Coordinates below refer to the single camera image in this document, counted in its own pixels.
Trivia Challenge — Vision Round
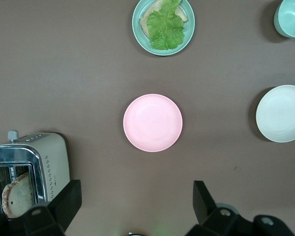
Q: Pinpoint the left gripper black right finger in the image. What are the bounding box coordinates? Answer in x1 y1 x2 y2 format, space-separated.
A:
186 180 295 236

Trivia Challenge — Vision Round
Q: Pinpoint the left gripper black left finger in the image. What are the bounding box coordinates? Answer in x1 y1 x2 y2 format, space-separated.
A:
0 179 82 236

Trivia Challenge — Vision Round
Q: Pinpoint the pink shallow bowl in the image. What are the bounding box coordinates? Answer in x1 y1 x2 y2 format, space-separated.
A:
123 93 183 153

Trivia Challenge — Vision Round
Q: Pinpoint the brown bread slice in toaster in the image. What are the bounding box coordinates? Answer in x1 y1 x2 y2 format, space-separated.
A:
1 172 33 219

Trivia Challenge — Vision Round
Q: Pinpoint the beige and chrome toaster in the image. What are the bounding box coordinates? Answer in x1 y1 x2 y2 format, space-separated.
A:
0 130 71 218

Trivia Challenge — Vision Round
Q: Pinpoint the beige shallow bowl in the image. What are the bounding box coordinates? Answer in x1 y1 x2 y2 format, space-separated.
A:
255 85 295 143

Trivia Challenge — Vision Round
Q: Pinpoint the green lettuce leaf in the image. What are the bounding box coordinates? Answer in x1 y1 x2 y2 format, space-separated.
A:
146 0 186 51

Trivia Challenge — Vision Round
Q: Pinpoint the green plate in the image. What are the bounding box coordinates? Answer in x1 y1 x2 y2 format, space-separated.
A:
132 0 196 57

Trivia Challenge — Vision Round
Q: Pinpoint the toast slice on plate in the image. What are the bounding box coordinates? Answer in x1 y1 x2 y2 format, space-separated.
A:
139 0 189 37

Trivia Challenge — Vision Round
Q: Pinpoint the small green deep bowl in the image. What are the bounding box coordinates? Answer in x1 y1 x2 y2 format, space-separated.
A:
274 0 295 38

